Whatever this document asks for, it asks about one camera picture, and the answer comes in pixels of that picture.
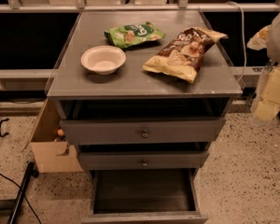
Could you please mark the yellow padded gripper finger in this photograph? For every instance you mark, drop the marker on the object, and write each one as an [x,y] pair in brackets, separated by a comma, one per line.
[259,40]
[269,104]

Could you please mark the green rice chip bag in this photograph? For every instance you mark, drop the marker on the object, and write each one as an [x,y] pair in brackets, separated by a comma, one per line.
[133,34]

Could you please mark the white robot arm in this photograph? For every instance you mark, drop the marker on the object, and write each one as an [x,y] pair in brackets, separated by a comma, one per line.
[273,53]

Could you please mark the brown yellow chip bag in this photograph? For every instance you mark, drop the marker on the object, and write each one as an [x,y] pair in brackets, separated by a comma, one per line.
[183,56]

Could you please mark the grey drawer cabinet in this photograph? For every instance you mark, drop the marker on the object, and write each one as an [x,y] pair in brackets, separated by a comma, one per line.
[134,94]

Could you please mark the grey top drawer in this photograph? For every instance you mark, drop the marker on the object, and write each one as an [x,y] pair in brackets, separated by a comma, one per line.
[113,132]

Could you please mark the grey drawer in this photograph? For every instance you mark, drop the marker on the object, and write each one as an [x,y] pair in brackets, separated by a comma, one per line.
[113,132]
[165,196]
[143,160]

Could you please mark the grey middle drawer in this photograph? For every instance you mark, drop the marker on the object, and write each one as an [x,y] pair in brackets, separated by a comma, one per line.
[143,160]

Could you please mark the grey bottom drawer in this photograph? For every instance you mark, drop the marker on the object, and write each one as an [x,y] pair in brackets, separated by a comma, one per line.
[165,196]

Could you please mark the white paper bowl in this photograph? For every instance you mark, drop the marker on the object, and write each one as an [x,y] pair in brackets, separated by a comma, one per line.
[103,60]

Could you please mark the cardboard box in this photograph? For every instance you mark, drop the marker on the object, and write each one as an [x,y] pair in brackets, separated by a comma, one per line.
[52,154]

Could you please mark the black pole on floor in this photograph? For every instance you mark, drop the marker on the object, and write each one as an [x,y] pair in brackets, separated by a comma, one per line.
[29,172]

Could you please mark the metal frame rail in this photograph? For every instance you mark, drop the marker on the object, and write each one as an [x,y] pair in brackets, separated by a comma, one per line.
[221,7]

